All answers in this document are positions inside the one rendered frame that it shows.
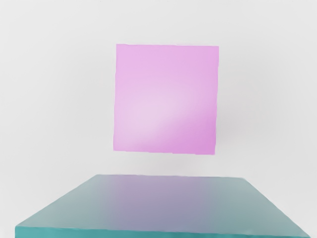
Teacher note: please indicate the pink block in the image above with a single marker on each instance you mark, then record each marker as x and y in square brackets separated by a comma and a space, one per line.
[166, 99]

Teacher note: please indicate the teal block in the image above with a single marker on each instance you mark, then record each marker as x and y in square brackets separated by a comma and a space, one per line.
[161, 208]

